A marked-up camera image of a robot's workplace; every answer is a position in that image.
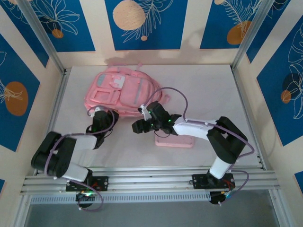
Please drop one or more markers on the pink school backpack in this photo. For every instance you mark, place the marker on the pink school backpack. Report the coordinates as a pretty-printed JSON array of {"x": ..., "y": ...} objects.
[{"x": 123, "y": 94}]

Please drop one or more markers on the pink pencil case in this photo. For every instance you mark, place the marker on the pink pencil case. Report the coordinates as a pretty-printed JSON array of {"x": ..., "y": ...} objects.
[{"x": 180, "y": 142}]

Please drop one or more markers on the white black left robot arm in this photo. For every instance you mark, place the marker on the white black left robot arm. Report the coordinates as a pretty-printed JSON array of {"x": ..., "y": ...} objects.
[{"x": 54, "y": 153}]

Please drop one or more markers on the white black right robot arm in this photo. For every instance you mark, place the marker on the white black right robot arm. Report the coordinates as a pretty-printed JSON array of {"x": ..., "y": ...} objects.
[{"x": 225, "y": 144}]

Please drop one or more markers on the aluminium table side rail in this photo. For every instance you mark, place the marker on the aluminium table side rail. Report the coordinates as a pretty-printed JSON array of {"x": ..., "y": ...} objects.
[
  {"x": 240, "y": 94},
  {"x": 61, "y": 94}
]

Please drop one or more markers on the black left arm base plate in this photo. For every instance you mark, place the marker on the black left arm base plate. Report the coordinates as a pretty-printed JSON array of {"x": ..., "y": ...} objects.
[{"x": 103, "y": 183}]

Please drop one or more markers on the aluminium frame cross rail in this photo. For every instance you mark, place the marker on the aluminium frame cross rail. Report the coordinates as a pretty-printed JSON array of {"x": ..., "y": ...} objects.
[{"x": 151, "y": 182}]

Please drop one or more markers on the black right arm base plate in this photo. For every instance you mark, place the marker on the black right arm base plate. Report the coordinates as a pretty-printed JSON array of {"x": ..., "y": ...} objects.
[{"x": 198, "y": 180}]

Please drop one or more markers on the aluminium frame post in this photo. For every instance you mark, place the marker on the aluminium frame post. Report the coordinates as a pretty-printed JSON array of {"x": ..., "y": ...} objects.
[
  {"x": 255, "y": 26},
  {"x": 40, "y": 33}
]

